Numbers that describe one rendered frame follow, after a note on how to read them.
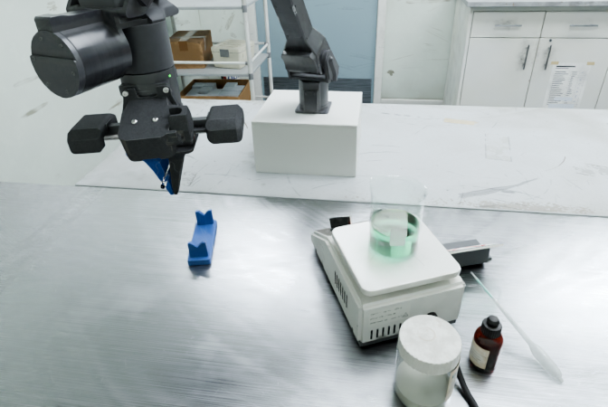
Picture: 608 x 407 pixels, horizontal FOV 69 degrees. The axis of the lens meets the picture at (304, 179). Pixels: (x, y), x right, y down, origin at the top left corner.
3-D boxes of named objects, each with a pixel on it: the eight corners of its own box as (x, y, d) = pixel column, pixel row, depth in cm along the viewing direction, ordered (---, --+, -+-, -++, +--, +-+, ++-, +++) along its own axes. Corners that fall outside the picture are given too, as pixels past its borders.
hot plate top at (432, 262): (328, 233, 57) (328, 227, 57) (413, 216, 60) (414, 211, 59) (364, 299, 47) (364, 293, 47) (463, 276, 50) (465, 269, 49)
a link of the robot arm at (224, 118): (67, 65, 49) (43, 81, 44) (237, 53, 50) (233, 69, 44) (89, 133, 53) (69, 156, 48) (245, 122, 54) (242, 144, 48)
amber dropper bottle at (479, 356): (489, 348, 51) (500, 304, 47) (501, 371, 48) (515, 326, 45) (463, 351, 50) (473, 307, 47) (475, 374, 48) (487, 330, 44)
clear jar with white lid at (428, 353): (392, 411, 45) (397, 359, 41) (393, 361, 50) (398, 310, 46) (454, 421, 44) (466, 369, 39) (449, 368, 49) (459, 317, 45)
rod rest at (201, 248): (196, 225, 73) (193, 207, 71) (217, 223, 73) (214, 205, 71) (187, 266, 64) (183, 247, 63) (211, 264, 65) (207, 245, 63)
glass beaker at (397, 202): (431, 250, 53) (440, 190, 49) (394, 273, 50) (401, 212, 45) (387, 223, 58) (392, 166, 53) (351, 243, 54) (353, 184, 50)
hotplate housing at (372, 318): (310, 246, 68) (308, 202, 63) (389, 230, 70) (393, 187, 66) (365, 368, 49) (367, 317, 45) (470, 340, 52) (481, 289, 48)
